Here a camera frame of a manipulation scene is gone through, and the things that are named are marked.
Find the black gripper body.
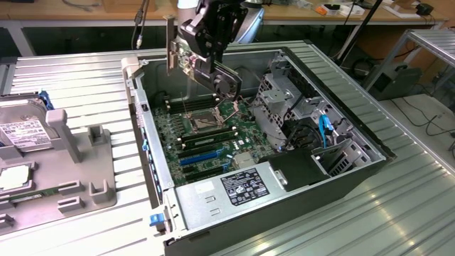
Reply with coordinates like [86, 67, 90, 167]
[194, 0, 250, 45]

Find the graphics card with black fan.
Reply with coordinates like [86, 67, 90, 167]
[163, 14, 243, 102]

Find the wooden desk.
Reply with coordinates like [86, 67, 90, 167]
[0, 0, 450, 27]

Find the black RAM slot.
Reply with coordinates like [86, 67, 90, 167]
[168, 101, 220, 115]
[166, 95, 219, 108]

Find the thin metal locking lever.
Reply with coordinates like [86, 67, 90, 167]
[180, 92, 190, 118]

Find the orange and white box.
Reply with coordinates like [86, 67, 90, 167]
[315, 4, 343, 17]

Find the metal socket cover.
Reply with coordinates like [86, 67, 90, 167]
[211, 99, 242, 121]

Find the CPU socket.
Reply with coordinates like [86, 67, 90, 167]
[187, 110, 222, 133]

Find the perforated metal drive cage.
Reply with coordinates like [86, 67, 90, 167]
[254, 73, 320, 142]

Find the green motherboard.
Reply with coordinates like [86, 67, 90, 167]
[152, 95, 276, 187]

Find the black stand pole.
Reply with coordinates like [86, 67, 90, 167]
[335, 0, 386, 60]

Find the RAM stick in motherboard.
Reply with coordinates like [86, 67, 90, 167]
[183, 132, 238, 149]

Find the long black expansion slot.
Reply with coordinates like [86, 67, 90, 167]
[178, 148, 218, 159]

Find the blue expansion slot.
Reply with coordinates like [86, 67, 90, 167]
[179, 151, 220, 166]

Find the silver chipset heatsink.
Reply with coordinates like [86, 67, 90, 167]
[232, 153, 256, 166]

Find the grey floor device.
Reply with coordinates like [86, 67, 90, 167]
[370, 63, 423, 101]

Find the black power adapter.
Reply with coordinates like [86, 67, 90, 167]
[415, 2, 435, 17]

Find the black plastic shroud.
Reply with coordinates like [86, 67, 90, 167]
[258, 148, 332, 193]

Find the grey power supply unit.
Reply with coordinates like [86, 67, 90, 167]
[172, 161, 290, 232]

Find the silver hard disk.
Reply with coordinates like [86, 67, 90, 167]
[0, 92, 53, 155]

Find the metal disk bay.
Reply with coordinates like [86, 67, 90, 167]
[311, 138, 374, 179]

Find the blue case latch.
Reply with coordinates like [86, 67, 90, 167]
[148, 213, 166, 228]

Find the black open PC case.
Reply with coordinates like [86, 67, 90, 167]
[120, 46, 398, 256]

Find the silver CPU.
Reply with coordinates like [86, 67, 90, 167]
[0, 165, 32, 191]

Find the green RAM stick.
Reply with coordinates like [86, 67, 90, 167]
[0, 186, 61, 204]

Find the grey parts rack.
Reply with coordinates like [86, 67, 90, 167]
[0, 108, 119, 230]

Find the thin grey hanging cable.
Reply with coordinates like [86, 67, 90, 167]
[132, 0, 151, 51]

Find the black wire bundle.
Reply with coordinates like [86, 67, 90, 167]
[283, 119, 322, 153]

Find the blue wire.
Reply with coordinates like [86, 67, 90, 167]
[319, 114, 334, 149]

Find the blue disk carrier rail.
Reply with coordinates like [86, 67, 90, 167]
[36, 90, 53, 111]

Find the metal frame table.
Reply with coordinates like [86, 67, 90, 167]
[362, 28, 455, 94]

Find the thin black cable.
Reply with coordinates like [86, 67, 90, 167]
[402, 95, 455, 140]

